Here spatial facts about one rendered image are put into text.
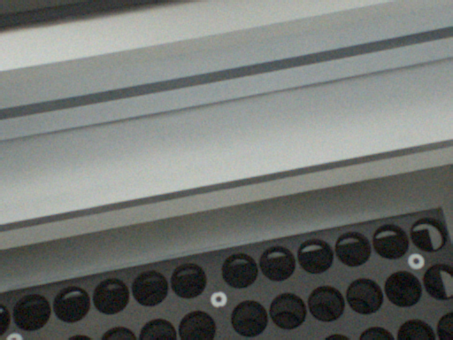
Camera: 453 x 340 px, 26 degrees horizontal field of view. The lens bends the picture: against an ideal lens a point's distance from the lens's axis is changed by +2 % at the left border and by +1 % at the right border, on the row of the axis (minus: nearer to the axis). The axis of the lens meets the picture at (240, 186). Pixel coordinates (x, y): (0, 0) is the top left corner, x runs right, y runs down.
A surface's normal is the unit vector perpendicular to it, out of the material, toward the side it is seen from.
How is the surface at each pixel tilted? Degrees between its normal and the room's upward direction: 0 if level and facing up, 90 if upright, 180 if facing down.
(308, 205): 0
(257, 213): 0
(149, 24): 0
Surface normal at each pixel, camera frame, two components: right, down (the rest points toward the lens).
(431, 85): 0.00, -0.32
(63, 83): 0.19, 0.93
